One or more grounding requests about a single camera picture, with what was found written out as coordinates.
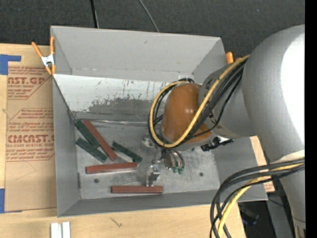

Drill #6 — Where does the red-brown flat block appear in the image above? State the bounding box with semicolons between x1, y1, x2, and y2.
110;185;164;194
82;119;118;162
85;162;139;175

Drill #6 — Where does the grey metal bin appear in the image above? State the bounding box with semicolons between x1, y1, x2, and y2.
50;25;269;218

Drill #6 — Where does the dark green flat block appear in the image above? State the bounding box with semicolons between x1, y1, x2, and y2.
74;119;100;148
75;137;108;164
111;141;144;163

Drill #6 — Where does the brown cardboard board red print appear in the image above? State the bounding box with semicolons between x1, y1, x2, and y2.
0;43;276;213

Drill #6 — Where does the black cylinder on white bracket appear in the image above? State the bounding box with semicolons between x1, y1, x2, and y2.
200;136;234;152

